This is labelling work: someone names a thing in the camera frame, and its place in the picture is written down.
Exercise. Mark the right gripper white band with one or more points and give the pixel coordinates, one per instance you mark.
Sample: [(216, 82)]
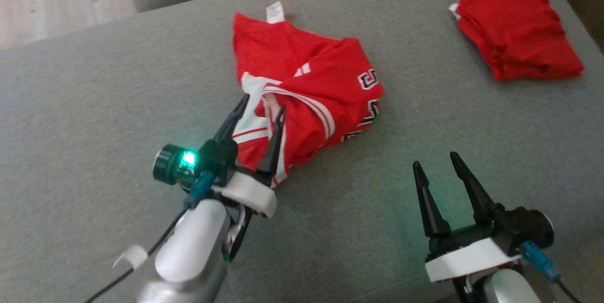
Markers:
[(467, 258)]

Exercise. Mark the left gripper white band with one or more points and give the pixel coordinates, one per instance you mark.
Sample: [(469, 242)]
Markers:
[(247, 194)]

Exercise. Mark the red jersey with number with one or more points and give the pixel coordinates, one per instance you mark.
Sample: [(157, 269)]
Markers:
[(325, 76)]

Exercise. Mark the red shorts white stripe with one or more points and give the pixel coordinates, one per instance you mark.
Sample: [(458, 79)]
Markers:
[(519, 34)]

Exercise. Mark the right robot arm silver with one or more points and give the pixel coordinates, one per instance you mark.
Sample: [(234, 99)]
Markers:
[(512, 289)]

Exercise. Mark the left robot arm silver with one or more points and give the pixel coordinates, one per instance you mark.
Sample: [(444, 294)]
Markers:
[(188, 251)]

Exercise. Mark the grey sofa seat cushion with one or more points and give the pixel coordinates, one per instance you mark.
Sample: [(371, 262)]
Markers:
[(94, 105)]

